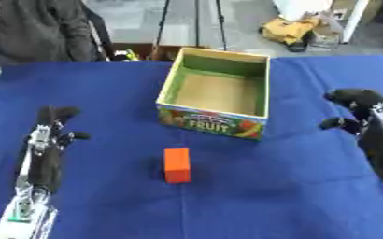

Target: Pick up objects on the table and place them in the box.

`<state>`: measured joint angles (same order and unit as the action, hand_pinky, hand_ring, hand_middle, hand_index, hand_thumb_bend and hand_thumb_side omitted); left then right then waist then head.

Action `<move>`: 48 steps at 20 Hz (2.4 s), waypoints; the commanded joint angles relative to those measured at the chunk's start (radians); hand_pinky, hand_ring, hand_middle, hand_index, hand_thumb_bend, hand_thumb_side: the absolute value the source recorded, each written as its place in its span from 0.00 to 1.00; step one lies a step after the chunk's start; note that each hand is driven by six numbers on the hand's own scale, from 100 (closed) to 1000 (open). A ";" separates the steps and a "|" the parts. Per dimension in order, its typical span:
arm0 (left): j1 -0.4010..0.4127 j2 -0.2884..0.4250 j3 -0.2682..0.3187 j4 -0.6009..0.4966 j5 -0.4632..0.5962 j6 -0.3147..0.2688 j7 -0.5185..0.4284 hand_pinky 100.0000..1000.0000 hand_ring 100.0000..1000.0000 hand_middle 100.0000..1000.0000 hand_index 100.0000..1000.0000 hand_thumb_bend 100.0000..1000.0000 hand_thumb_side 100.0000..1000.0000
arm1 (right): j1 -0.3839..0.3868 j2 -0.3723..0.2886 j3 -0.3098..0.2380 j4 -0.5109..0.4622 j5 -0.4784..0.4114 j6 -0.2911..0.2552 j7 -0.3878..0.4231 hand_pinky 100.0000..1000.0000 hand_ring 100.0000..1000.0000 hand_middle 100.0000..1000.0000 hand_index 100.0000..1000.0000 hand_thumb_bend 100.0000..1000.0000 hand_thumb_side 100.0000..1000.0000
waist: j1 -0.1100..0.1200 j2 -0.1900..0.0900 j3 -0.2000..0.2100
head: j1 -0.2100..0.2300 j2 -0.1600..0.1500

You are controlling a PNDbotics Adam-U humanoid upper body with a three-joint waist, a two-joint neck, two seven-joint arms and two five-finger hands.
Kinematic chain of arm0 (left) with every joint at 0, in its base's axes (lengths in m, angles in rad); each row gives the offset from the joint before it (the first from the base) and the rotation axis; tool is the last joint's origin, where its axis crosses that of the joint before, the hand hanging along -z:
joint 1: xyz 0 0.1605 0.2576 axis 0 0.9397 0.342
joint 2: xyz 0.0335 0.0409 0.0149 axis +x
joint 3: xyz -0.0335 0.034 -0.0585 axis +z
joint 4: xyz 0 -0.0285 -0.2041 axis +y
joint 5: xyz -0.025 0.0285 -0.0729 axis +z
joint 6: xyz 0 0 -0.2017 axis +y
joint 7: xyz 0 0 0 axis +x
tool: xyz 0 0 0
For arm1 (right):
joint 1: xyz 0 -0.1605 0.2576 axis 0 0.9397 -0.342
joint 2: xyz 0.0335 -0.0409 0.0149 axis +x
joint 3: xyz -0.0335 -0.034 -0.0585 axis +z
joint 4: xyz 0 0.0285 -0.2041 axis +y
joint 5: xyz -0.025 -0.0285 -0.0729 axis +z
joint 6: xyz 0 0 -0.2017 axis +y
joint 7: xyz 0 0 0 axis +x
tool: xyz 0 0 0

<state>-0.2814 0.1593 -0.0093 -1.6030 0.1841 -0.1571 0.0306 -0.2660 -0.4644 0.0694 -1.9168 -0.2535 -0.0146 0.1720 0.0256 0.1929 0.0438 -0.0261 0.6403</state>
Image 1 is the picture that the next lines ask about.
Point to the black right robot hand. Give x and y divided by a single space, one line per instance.
377 137

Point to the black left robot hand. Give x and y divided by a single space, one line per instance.
50 155

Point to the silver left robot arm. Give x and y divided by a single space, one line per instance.
25 214

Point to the cardboard box with green inside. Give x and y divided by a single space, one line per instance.
216 93

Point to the person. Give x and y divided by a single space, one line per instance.
37 29

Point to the orange rectangular block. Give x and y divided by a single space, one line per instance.
177 165

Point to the yellow and black bag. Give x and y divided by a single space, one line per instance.
290 30

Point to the brown wooden chair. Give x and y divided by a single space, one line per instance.
154 50

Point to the black tripod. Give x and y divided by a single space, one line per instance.
192 23

